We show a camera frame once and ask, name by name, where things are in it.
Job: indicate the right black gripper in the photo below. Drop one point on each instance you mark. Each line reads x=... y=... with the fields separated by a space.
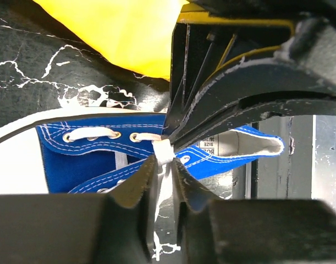
x=240 y=62

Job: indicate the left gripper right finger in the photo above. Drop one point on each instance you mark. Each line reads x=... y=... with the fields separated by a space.
x=215 y=230

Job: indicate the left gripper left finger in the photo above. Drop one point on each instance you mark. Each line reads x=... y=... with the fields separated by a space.
x=46 y=228

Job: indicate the blue sneaker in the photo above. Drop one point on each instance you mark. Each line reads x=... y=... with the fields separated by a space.
x=93 y=149

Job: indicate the white shoelace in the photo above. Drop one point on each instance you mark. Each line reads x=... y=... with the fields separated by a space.
x=162 y=159

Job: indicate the yellow folded cloth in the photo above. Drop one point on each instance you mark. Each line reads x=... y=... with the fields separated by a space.
x=135 y=34

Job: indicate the black marble pattern mat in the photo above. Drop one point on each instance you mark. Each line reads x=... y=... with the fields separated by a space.
x=44 y=66

